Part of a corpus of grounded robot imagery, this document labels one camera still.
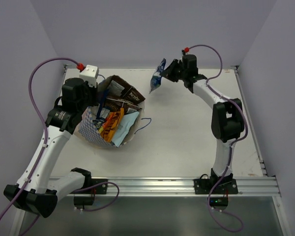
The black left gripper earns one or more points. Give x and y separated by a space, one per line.
89 92

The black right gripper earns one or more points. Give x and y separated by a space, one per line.
168 72

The blue white snack packet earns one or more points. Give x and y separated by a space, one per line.
156 79

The checkered blue paper bag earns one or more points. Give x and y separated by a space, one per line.
86 130

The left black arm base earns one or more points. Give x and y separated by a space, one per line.
86 198

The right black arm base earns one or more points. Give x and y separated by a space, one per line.
219 197

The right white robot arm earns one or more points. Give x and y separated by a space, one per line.
227 122

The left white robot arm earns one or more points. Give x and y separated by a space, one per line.
32 192

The dark brown kettle chips bag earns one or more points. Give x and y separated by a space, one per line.
122 89

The orange snack packet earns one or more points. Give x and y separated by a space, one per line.
109 128

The light blue snack packet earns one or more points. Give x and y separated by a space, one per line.
124 127

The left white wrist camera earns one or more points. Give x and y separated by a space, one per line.
89 74

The aluminium front rail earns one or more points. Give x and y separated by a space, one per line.
184 187

